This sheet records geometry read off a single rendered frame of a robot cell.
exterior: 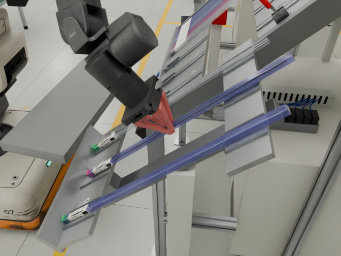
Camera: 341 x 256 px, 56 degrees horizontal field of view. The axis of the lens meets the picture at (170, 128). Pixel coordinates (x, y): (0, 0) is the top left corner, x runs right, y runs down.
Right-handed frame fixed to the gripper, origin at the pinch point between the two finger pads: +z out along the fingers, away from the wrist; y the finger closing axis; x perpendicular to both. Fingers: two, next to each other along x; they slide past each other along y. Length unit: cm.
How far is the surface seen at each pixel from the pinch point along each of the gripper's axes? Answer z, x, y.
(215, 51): 44, 20, 126
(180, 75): 8.5, 8.8, 40.4
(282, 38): 7.5, -23.6, 21.6
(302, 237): 74, 6, 17
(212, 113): 77, 48, 123
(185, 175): 9.8, 3.9, -3.3
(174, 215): 19.3, 14.9, -3.4
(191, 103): 9.6, 4.0, 22.4
